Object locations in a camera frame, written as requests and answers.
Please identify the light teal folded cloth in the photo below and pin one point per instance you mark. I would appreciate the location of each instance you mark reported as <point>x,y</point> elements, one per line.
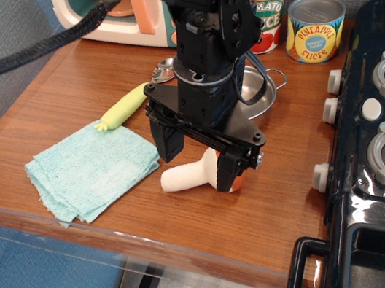
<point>82,175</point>

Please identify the black toy stove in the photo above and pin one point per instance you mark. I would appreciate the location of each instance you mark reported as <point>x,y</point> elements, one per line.
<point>353,181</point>

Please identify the tomato sauce can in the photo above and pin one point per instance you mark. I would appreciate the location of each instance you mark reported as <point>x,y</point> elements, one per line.
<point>270,13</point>

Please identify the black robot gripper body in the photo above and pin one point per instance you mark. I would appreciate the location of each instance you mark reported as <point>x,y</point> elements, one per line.
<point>205,107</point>

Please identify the plush brown white mushroom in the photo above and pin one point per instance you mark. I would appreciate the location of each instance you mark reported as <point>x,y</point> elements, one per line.
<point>191,175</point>

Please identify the pineapple slices can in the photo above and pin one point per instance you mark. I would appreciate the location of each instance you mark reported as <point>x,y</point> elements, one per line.
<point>314,30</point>

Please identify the teal toy microwave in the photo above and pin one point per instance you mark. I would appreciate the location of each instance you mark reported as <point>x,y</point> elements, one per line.
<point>136,22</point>

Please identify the small stainless steel pot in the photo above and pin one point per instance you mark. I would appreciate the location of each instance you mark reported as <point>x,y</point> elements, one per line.
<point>259,112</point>

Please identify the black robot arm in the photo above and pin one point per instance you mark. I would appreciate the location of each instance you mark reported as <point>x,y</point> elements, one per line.
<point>214,42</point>

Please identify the green handled metal spoon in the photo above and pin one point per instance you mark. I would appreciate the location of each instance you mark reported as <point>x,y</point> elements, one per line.
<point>128,104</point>

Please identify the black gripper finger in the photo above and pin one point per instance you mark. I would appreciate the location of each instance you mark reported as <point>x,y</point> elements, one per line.
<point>168,139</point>
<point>231,166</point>

